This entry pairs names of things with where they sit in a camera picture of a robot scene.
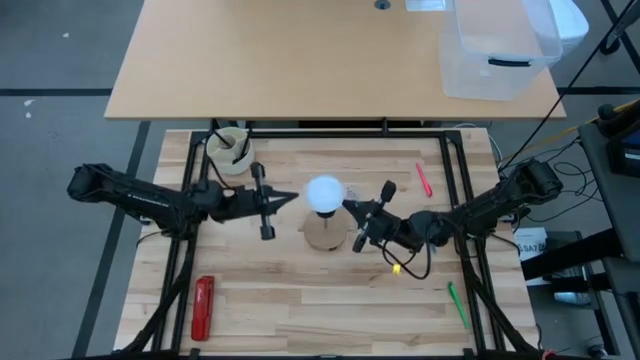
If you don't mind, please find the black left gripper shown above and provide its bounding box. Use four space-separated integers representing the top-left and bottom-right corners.
207 161 301 241

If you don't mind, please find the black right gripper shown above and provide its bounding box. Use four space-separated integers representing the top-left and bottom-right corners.
341 179 426 254

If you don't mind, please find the white lightbulb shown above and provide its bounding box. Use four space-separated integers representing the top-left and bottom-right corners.
304 174 346 214

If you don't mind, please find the wooden base table lamp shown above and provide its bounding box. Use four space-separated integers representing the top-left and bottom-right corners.
302 209 350 252

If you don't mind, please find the white round pen cup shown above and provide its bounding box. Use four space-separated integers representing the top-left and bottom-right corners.
205 126 256 176

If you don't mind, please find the pink pen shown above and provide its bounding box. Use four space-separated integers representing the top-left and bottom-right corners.
415 161 434 199

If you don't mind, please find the green pen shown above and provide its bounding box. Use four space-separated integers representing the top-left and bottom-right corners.
447 281 471 330

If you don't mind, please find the tan wooden desk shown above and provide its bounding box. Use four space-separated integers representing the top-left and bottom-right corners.
103 0 568 122

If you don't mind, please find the white printed box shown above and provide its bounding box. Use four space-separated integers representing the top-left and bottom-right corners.
513 227 551 287

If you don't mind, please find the clear plastic storage bin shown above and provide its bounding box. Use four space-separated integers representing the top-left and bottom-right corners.
438 0 565 102

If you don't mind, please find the dark grey side table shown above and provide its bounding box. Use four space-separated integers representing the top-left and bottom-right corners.
519 99 640 360

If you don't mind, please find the thin black pole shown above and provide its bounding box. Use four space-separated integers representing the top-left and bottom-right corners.
509 0 640 161

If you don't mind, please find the white rounded object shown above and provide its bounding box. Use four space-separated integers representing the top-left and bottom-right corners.
548 0 590 56

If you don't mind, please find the black cable yellow tag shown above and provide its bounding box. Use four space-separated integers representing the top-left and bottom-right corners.
382 238 434 280

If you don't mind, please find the black aluminium table frame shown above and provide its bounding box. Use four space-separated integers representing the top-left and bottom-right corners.
119 128 541 360

